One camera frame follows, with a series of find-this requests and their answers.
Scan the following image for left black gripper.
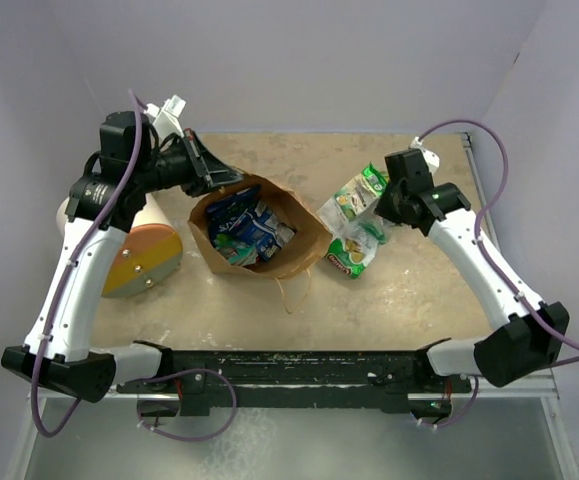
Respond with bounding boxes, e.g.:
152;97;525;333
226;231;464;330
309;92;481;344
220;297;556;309
134;129;243;198

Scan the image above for blue Burts chips bag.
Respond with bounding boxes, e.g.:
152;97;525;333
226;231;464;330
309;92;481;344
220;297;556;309
205;185;261;248

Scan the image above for green Fox's candy bag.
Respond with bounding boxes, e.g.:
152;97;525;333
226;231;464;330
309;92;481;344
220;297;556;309
341;216;389;249

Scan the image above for green white chips bag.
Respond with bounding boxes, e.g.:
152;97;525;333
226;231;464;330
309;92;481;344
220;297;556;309
318;163;388;279

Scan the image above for brown paper bag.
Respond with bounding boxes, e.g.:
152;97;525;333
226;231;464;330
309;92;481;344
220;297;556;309
188;170;332;285

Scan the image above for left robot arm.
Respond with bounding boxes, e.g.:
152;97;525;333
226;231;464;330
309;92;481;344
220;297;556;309
1;111;243;403

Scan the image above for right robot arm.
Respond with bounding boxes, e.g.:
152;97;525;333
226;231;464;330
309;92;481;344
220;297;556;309
375;148;569;391

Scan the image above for green snack pack in bag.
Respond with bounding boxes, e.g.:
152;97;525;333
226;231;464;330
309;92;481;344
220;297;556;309
216;239;259;267

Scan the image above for blue white snack pack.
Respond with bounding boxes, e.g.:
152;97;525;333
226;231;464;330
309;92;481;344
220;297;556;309
251;200;295;261

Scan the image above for white roll with orange end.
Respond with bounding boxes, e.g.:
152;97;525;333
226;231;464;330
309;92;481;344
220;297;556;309
51;195;183;301

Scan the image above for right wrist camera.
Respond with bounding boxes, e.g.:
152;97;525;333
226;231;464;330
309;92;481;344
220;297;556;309
410;136;440;175

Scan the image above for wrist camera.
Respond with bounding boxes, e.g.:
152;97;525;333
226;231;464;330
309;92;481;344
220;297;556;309
144;95;186;139
410;136;440;175

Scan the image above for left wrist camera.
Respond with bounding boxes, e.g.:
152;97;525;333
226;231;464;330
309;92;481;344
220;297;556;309
144;95;186;139

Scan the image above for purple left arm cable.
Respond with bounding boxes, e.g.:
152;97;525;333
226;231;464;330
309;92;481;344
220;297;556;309
29;88;145;439

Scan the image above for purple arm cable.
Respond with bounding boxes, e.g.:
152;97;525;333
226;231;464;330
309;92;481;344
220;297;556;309
416;118;579;362
29;88;145;439

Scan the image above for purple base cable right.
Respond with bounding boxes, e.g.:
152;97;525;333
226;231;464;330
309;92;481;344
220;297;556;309
416;374;480;431

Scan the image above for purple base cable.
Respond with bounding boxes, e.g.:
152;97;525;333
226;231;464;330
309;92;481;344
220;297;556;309
416;374;480;431
135;369;240;443

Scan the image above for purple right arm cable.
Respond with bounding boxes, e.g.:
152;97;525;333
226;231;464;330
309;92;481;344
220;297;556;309
416;118;579;362

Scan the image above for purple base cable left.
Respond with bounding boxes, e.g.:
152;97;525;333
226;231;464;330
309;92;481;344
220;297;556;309
135;369;240;443

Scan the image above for aluminium table frame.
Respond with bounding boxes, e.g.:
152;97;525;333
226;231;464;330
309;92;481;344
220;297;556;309
3;130;579;480

